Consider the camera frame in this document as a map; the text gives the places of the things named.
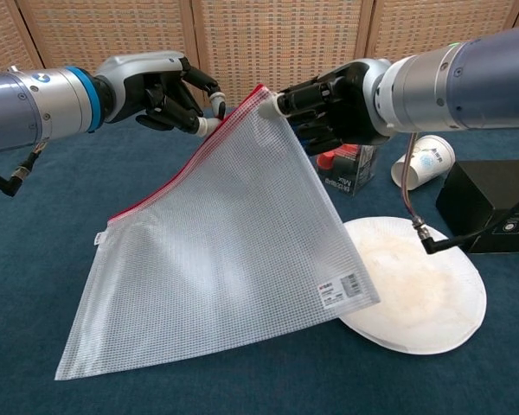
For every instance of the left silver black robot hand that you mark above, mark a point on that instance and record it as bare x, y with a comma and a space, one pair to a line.
130, 91

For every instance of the white paper cup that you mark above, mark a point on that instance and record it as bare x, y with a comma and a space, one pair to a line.
428, 162

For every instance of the white round paper plate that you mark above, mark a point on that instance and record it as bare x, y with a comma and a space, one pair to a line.
424, 294

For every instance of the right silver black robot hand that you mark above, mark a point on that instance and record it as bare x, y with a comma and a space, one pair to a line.
346, 108

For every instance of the black cardboard box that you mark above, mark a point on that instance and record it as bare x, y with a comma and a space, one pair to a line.
480, 194

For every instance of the clear mesh zipper pouch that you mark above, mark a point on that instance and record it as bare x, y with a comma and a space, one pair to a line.
225, 242

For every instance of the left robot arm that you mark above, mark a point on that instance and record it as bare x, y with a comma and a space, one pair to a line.
34, 108

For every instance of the dark blue table mat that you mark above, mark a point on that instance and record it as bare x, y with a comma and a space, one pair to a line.
47, 242

